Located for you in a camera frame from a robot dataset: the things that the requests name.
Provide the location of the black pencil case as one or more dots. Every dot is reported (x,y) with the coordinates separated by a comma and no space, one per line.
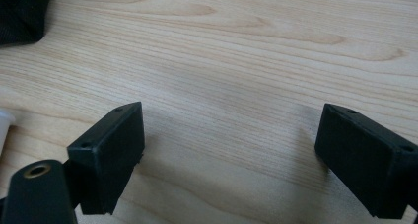
(19,13)

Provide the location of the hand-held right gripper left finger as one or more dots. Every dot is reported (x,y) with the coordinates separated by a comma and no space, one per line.
(111,158)

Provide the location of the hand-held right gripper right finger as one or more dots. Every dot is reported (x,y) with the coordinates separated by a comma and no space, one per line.
(364,164)

